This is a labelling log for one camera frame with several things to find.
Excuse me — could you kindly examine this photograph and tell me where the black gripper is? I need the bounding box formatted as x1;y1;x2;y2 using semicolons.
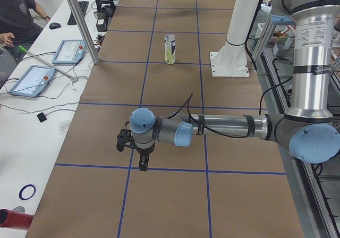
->
137;144;155;172

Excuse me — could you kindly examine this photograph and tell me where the white blue tennis ball can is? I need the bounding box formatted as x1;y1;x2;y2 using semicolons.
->
164;34;176;65

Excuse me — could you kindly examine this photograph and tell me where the black box on table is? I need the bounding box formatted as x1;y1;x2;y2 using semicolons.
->
96;12;109;32

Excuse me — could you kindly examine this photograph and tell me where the black keyboard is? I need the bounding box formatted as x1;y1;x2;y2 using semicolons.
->
67;1;90;26

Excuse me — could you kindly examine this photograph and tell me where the upper teach pendant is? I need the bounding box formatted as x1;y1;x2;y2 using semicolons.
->
52;39;87;65

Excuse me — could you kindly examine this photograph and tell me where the teach pendant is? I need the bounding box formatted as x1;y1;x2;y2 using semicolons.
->
52;39;87;65
9;65;56;98

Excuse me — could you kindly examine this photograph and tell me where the small black square pad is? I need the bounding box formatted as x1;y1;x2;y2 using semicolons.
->
37;112;47;123

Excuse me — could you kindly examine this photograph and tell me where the black computer mouse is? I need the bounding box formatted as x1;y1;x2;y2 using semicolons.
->
49;22;61;30

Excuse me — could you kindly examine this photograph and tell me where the lower teach pendant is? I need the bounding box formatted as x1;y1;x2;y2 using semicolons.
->
9;65;56;98

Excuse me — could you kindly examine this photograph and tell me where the seated person grey shirt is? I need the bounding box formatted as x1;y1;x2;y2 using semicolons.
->
1;0;50;62

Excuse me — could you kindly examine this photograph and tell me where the red cylinder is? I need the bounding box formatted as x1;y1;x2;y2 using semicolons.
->
1;209;34;230

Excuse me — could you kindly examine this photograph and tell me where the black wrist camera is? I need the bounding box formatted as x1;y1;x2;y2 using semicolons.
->
116;129;134;152

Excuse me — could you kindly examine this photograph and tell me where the black camera cable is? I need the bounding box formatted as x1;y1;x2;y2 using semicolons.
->
169;93;252;139

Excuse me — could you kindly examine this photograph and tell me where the aluminium frame post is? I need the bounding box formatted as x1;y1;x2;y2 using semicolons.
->
67;0;99;64

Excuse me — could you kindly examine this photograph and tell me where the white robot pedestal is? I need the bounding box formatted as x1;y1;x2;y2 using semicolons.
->
210;0;262;78

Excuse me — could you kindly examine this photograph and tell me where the blue ring on table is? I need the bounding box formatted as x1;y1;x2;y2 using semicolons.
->
19;184;37;200

